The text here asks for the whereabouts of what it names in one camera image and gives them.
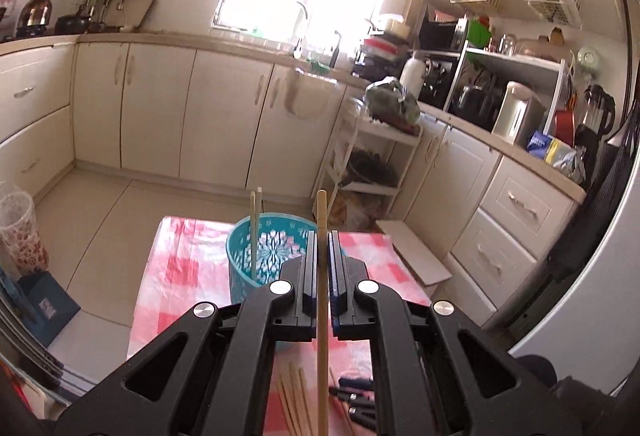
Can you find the white electric water boiler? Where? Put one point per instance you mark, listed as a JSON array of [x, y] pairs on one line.
[[517, 114]]

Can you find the white panel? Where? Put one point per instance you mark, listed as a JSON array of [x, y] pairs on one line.
[[590, 276]]

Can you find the curved steel faucet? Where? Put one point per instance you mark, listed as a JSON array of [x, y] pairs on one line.
[[305, 24]]

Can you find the green bag of vegetables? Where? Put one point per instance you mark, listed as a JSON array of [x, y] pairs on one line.
[[392, 101]]

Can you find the red checkered plastic tablecloth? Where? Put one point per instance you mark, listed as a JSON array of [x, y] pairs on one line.
[[190, 266]]

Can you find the white countertop shelf unit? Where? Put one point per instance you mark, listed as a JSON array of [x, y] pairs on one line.
[[520, 61]]

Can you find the black wok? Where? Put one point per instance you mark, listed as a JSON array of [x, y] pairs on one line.
[[72, 24]]

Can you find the bundle of wooden chopsticks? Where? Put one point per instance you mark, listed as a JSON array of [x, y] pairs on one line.
[[300, 406]]

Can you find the dark rimmed tray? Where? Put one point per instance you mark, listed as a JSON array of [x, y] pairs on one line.
[[135, 11]]

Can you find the black microwave oven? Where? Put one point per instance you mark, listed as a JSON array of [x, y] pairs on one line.
[[442, 34]]

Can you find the black frying pan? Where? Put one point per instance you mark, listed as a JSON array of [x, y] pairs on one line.
[[372, 169]]

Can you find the black coffee machine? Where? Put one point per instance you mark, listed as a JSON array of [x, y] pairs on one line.
[[437, 84]]

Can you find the white thermos jug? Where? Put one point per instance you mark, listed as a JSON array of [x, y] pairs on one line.
[[412, 79]]

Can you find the crumpled plastic bag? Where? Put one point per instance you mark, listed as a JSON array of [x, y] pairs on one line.
[[357, 211]]

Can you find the stack of bowls and pots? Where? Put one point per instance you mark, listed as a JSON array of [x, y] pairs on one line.
[[382, 49]]

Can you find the teal perforated plastic basket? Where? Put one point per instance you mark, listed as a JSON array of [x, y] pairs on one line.
[[240, 266]]

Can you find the blue packet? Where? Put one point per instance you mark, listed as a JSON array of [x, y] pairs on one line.
[[540, 145]]

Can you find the blue box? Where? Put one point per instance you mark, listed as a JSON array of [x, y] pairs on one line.
[[47, 306]]

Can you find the silver foil bag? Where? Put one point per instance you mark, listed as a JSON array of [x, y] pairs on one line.
[[570, 164]]

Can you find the wooden chopstick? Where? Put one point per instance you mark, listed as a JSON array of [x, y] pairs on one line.
[[252, 236], [322, 211], [259, 201]]

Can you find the floral waste bin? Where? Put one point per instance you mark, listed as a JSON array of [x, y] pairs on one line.
[[22, 236]]

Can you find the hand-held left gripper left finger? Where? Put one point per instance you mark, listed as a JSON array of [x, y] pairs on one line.
[[307, 276]]

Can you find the black angular faucet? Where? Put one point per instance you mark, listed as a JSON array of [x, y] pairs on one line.
[[334, 51]]

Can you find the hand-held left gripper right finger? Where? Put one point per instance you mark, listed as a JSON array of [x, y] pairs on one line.
[[336, 276]]

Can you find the grey sliding door frame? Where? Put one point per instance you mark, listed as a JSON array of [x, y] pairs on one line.
[[40, 366]]

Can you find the dark striped cloth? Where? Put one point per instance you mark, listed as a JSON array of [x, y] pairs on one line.
[[600, 186]]

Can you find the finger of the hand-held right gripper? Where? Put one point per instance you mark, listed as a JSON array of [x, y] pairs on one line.
[[355, 398]]

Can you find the steel whistling kettle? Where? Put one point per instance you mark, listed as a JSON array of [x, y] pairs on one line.
[[35, 9]]

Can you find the cream base cabinets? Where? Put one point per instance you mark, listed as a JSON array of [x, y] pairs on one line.
[[220, 116]]

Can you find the white trolley rack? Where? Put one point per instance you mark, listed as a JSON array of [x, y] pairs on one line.
[[385, 136]]

